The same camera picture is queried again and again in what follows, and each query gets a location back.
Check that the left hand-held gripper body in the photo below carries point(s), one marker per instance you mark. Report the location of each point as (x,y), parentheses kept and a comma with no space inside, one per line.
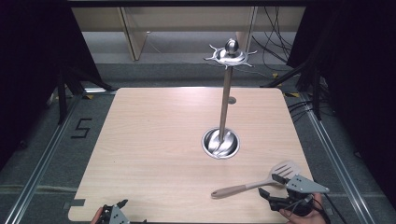
(115,217)

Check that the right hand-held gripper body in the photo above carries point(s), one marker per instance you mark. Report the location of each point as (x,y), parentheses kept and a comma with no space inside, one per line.
(306,185)

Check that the steel utensil rack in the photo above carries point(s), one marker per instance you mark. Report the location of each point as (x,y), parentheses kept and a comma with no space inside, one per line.
(224,102)

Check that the person's left hand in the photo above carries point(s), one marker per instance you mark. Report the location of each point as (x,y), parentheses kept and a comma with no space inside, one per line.
(96,217)

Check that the person's right hand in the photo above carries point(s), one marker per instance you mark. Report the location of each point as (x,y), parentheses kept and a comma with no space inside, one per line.
(311,219)

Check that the black tape numeral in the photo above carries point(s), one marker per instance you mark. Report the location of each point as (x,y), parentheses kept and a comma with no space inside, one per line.
(81,128)

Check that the small grey round disc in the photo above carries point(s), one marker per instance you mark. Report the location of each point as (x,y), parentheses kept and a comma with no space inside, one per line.
(232,100)

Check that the black metal stand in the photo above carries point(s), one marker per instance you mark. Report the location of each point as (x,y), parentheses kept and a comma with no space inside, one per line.
(62,99)
(317,93)

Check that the black curtain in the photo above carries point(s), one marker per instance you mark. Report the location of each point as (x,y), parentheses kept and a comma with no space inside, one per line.
(31,62)
(361,77)

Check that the light wooden cabinet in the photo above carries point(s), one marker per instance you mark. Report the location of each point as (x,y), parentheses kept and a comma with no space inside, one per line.
(137,37)

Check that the aluminium floor rail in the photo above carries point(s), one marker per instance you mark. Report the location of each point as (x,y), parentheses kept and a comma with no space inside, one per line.
(336,168)
(40,168)

